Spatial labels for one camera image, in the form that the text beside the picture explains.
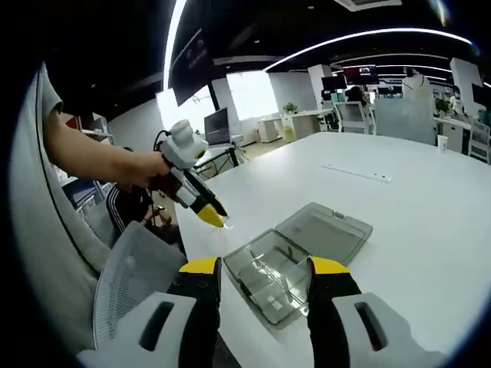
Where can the pale green bin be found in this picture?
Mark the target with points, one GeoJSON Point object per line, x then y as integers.
{"type": "Point", "coordinates": [290, 133]}

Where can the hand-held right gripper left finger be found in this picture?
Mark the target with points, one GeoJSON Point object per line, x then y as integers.
{"type": "Point", "coordinates": [134, 329]}

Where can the person's left hand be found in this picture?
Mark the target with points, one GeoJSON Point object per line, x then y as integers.
{"type": "Point", "coordinates": [145, 168]}

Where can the red wall display screen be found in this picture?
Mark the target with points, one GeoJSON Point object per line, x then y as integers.
{"type": "Point", "coordinates": [360, 73]}

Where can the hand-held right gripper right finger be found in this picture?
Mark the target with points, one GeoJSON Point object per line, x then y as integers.
{"type": "Point", "coordinates": [353, 333]}

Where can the grey desk partition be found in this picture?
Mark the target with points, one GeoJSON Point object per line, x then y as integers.
{"type": "Point", "coordinates": [403, 119]}

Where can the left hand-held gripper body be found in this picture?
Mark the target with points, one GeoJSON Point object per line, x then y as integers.
{"type": "Point", "coordinates": [184, 147]}

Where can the potted green plant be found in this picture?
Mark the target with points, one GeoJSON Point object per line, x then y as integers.
{"type": "Point", "coordinates": [442, 105]}
{"type": "Point", "coordinates": [290, 108]}

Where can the clear grey guide fixture box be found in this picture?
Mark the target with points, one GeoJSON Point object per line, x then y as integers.
{"type": "Point", "coordinates": [326, 230]}

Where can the black hanging display panel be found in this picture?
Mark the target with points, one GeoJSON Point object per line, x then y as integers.
{"type": "Point", "coordinates": [188, 65]}

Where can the black computer monitor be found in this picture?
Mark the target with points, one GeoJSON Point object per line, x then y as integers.
{"type": "Point", "coordinates": [333, 82]}
{"type": "Point", "coordinates": [216, 126]}

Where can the white paper cup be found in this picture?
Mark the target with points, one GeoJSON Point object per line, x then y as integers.
{"type": "Point", "coordinates": [442, 143]}

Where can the white desk with black legs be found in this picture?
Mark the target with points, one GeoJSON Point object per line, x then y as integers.
{"type": "Point", "coordinates": [234, 157]}

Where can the white office chair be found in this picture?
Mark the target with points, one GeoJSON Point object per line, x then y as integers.
{"type": "Point", "coordinates": [353, 117]}
{"type": "Point", "coordinates": [481, 142]}

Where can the clear plastic divider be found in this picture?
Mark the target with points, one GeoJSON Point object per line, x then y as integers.
{"type": "Point", "coordinates": [274, 276]}
{"type": "Point", "coordinates": [230, 227]}

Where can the curved ceiling light strip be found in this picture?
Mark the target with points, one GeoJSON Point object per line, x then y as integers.
{"type": "Point", "coordinates": [171, 38]}
{"type": "Point", "coordinates": [364, 33]}

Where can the grey mesh office chair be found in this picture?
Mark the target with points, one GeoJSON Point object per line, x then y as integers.
{"type": "Point", "coordinates": [130, 268]}

